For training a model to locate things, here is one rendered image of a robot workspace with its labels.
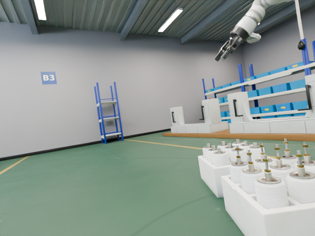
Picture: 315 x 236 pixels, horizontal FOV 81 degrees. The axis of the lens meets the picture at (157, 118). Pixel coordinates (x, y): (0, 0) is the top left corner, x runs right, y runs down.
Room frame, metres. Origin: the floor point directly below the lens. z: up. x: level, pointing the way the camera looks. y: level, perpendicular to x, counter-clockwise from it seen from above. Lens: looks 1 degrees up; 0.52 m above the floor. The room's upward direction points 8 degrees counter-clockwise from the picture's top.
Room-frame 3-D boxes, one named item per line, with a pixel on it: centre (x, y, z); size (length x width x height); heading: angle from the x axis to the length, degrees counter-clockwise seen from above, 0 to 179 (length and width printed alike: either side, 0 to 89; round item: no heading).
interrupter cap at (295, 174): (0.65, -0.48, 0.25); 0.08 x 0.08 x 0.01
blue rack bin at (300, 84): (4.72, -3.84, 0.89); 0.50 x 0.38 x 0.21; 118
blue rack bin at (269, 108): (5.49, -3.44, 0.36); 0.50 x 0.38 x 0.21; 117
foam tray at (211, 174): (1.30, -0.48, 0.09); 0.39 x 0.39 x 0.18; 1
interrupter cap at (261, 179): (0.65, -0.36, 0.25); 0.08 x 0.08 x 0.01
